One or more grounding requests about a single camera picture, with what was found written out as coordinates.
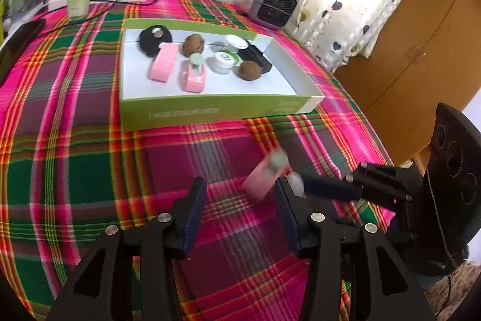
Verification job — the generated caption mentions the pink case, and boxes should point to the pink case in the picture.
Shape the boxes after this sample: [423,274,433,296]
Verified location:
[148,44,179,83]

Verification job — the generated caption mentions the black smartphone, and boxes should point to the black smartphone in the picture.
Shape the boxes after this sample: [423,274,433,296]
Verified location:
[0,19,47,85]

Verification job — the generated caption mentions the grey desktop heater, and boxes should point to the grey desktop heater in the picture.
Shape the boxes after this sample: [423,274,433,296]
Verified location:
[250,0,300,30]

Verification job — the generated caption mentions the white and green suction holder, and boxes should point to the white and green suction holder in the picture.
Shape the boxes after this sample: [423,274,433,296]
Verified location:
[225,34,252,60]

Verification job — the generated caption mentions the black rectangular device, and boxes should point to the black rectangular device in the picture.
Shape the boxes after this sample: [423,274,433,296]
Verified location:
[238,44,273,76]

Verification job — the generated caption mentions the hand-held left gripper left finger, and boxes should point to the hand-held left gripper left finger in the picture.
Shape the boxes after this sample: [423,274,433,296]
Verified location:
[45,177,207,321]

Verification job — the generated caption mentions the small white capped bottle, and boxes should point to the small white capped bottle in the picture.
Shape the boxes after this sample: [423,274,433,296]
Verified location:
[205,49,237,74]

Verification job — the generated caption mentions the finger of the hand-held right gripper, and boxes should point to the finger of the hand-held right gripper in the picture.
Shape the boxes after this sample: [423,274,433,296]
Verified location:
[344,162,414,196]
[301,174,413,211]

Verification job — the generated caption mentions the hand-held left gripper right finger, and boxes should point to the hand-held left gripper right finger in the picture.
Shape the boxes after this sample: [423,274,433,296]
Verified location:
[274,178,438,321]

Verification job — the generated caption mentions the green cardboard box tray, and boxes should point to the green cardboard box tray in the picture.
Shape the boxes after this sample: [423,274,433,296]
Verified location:
[119,18,326,133]

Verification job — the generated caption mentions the wooden cabinet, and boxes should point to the wooden cabinet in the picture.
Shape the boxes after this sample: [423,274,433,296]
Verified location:
[334,0,481,164]

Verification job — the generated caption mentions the pink clip with mint pads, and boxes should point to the pink clip with mint pads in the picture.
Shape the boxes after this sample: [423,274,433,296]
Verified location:
[241,147,304,202]
[179,54,207,93]

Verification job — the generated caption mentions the large walnut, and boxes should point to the large walnut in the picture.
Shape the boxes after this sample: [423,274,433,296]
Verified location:
[182,34,206,57]

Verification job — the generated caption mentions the small walnut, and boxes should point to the small walnut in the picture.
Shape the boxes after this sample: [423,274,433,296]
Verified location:
[238,60,263,82]

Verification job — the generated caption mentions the black oval magnet case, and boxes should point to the black oval magnet case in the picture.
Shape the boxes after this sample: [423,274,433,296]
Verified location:
[138,25,174,57]

